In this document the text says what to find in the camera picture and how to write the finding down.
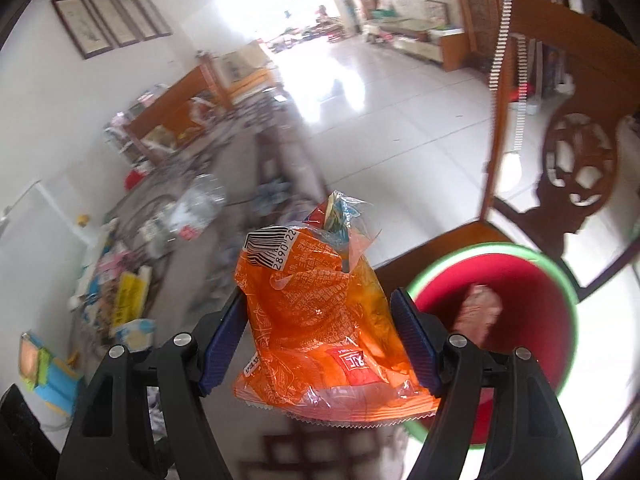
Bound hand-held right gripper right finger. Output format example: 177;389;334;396
390;287;585;480

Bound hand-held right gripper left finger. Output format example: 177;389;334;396
55;290;249;480

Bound pink printed wrapper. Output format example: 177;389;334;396
452;284;504;346

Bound orange snack bag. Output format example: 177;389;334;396
232;190;443;428

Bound red bin with green rim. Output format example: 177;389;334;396
402;242;581;448

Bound pink and white snack wrapper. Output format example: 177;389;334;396
95;252;128;283

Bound floral patterned tablecloth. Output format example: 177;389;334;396
70;95;426;480

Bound pale printed snack wrapper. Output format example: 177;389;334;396
114;318;157;352

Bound yellow drink carton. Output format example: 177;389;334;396
111;272;151;328

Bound clear plastic bottle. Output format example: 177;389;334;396
170;172;228;241

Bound red bag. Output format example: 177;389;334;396
124;169;153;191

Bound colourful block toy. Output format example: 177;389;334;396
19;331;83;413

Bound plain wooden chair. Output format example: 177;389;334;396
122;52;281;161

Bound coiled metal rod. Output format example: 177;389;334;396
489;0;516;93
500;34;528;192

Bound wooden television cabinet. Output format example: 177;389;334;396
362;10;473;72

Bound carved wooden chair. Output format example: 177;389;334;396
375;0;640;306

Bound framed wall picture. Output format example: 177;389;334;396
51;0;113;61
135;0;173;37
87;0;141;48
114;0;160;42

